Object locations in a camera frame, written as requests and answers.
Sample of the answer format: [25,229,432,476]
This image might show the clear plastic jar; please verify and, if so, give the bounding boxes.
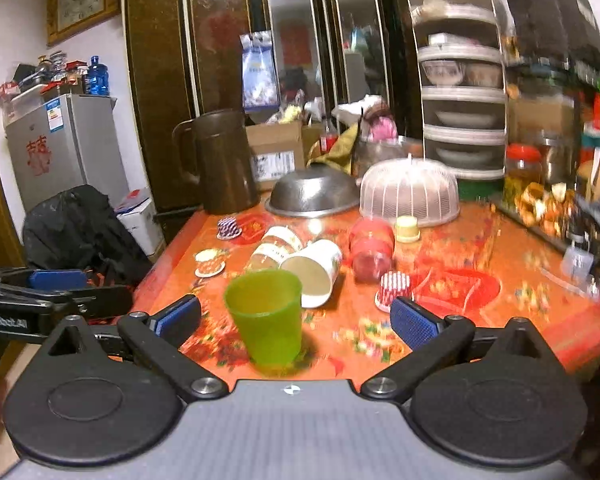
[244,226,303,272]

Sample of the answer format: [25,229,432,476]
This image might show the white tiered dish rack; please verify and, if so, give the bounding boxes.
[406,0,507,181]

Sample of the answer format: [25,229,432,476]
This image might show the red plastic jar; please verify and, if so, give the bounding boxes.
[349,218,396,283]

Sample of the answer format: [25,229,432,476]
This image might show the blue water bottle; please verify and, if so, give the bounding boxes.
[85,55,110,96]

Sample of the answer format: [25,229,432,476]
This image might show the white paper cup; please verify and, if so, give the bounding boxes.
[280,240,342,309]

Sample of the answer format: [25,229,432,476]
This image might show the silver refrigerator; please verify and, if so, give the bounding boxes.
[5,93,130,211]

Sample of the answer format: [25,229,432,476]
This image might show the red lid pickle jar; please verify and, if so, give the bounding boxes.
[503,143,543,209]

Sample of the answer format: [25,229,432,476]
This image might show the steel colander bowl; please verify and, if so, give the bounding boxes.
[264,165,360,219]

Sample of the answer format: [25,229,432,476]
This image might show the green plastic cup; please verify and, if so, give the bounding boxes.
[224,269,302,368]

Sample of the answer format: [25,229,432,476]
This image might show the black tray of dried peels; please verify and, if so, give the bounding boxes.
[492,181,600,268]

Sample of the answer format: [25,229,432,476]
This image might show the black bag on shelf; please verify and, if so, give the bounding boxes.
[507,0,600,72]

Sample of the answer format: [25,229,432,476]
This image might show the purple polka dot cupcake liner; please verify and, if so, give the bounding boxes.
[216,216,242,240]

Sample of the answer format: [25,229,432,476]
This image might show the white foam box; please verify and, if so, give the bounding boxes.
[114,188,164,257]

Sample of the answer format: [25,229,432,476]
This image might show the dark brown pitcher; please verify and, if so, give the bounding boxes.
[172,110,260,216]

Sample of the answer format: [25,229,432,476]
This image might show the dark wooden wardrobe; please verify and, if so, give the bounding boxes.
[123,0,422,219]

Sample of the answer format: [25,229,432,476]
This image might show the orange polka dot cupcake liner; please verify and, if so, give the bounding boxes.
[194,248,226,278]

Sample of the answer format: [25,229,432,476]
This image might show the red label soda bottle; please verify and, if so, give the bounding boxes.
[320,117,339,155]

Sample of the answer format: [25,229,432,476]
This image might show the white mesh food cover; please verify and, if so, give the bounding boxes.
[360,157,460,226]

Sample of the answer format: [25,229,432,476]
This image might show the framed wall picture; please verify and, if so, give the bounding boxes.
[46,0,121,47]

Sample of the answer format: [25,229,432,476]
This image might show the red polka dot cupcake liner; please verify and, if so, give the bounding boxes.
[374,271,411,313]

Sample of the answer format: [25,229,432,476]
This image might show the blue white snack bag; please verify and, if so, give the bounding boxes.
[240,30,279,113]

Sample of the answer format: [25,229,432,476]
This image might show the cardboard box with label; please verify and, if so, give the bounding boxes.
[246,122,306,192]

